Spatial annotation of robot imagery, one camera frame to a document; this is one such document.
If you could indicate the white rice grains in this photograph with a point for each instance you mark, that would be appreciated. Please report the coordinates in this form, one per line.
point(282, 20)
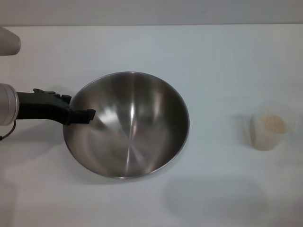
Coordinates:
point(273, 124)

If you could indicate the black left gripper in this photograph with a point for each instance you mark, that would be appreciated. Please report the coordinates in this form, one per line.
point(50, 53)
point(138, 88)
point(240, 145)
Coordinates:
point(40, 107)

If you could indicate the stainless steel mixing bowl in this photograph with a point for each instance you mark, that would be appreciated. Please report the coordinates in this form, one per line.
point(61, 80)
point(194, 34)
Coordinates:
point(137, 132)

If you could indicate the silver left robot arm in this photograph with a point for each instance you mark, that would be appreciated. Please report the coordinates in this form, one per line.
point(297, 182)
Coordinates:
point(7, 106)

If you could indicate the clear plastic measuring cup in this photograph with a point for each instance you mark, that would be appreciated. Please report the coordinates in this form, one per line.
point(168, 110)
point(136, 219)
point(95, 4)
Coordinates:
point(260, 142)

